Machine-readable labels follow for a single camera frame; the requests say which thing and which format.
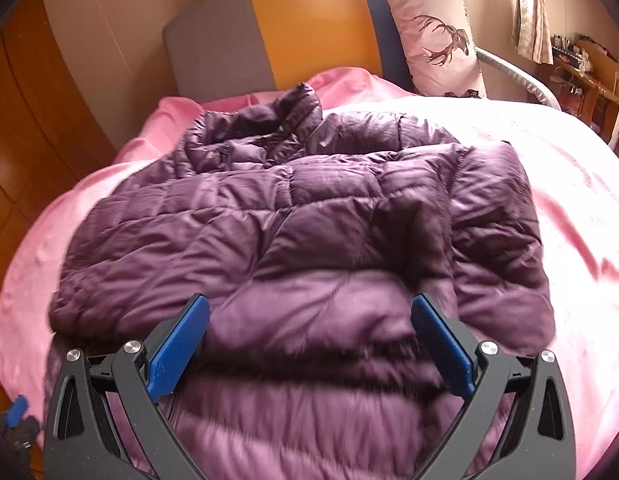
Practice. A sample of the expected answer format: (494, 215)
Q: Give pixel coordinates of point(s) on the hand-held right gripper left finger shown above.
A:
(182, 342)

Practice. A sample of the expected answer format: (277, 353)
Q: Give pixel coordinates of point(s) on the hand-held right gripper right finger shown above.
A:
(442, 345)

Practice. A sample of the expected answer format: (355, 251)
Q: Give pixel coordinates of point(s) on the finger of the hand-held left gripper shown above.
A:
(16, 408)

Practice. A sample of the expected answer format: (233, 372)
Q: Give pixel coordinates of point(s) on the purple quilted down jacket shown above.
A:
(289, 240)

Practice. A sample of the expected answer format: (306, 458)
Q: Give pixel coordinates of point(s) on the pink bed blanket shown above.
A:
(564, 185)

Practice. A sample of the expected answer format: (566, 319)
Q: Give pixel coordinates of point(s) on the wooden wardrobe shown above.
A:
(34, 135)

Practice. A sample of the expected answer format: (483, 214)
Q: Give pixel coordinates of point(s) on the cluttered wooden desk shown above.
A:
(594, 85)

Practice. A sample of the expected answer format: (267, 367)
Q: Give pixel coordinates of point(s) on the deer print pillow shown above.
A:
(429, 35)

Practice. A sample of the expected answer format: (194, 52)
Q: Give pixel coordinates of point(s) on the grey yellow blue headboard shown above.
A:
(299, 25)

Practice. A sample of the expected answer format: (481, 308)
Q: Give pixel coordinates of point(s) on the pink star print curtain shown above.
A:
(532, 15)

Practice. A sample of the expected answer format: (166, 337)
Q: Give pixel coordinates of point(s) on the white curved rail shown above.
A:
(529, 77)

